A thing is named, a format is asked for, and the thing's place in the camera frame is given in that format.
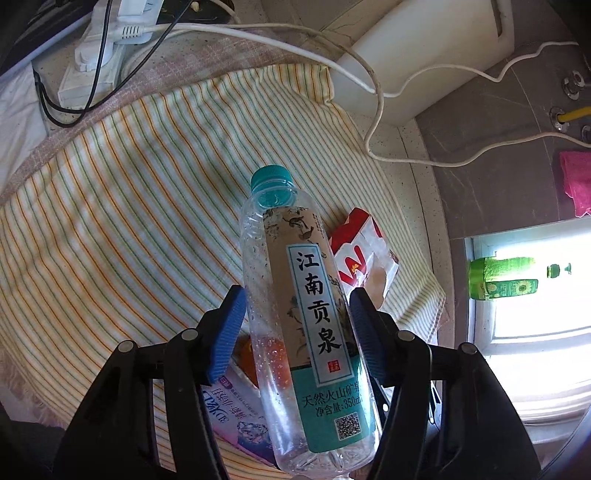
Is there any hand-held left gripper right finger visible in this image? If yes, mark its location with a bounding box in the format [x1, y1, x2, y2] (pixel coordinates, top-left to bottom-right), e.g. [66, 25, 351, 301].
[348, 286, 541, 480]

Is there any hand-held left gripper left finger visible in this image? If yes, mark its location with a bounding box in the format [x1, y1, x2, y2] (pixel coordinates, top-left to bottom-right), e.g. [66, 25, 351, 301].
[53, 285, 247, 480]

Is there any orange wrapper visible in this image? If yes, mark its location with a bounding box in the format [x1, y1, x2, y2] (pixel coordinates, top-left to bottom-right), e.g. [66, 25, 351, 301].
[231, 335, 259, 388]

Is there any red white snack bag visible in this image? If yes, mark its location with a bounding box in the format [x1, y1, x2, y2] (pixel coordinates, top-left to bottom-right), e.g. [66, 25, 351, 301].
[329, 208, 402, 311]

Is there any purple pink packet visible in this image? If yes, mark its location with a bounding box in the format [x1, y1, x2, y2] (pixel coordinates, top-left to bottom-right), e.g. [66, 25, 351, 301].
[198, 364, 278, 467]

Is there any clear plastic bottle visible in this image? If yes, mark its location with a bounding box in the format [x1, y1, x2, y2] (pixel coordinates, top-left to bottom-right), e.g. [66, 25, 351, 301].
[238, 165, 384, 476]

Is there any window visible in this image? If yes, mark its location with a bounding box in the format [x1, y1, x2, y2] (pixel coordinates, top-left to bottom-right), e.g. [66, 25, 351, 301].
[462, 222, 591, 444]

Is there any green dish soap bottle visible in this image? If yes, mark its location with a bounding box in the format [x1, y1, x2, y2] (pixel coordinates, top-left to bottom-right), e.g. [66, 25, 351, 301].
[468, 256, 573, 301]

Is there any striped cloth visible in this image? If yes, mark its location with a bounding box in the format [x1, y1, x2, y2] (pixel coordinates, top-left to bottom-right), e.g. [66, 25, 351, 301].
[0, 62, 446, 467]

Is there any pink cloth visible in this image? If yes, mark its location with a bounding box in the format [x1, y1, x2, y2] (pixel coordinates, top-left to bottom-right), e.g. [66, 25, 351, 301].
[560, 150, 591, 217]

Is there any white cutting board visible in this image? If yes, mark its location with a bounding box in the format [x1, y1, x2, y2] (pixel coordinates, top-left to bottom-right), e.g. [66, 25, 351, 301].
[330, 0, 515, 125]

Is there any white power strip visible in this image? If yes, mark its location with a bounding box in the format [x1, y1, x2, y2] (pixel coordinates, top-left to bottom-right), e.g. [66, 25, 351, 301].
[58, 0, 162, 109]

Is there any white plastic bag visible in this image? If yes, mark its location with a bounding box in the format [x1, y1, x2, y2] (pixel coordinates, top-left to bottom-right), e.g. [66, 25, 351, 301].
[0, 69, 47, 185]

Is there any white charger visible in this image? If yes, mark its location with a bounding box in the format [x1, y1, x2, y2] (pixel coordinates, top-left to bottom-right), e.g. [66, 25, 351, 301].
[119, 0, 163, 26]

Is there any black cable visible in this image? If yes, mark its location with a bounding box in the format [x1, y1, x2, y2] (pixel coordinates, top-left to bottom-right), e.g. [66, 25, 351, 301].
[34, 0, 118, 127]

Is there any yellow hose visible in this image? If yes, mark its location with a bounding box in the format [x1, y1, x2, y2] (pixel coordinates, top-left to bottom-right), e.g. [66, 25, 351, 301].
[556, 105, 591, 130]

